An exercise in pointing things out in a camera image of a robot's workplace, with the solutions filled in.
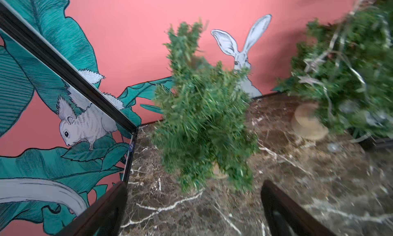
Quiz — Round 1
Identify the mini christmas tree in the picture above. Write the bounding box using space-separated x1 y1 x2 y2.
275 0 393 138
152 22 257 193

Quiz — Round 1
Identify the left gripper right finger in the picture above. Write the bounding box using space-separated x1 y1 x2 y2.
261 180 335 236

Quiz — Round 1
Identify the black left frame post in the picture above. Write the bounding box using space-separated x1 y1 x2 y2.
1 0 138 183

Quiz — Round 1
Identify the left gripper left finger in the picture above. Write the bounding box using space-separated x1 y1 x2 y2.
57 181 128 236

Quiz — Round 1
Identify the string light wire with bulbs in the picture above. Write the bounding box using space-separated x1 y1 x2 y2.
296 0 393 145

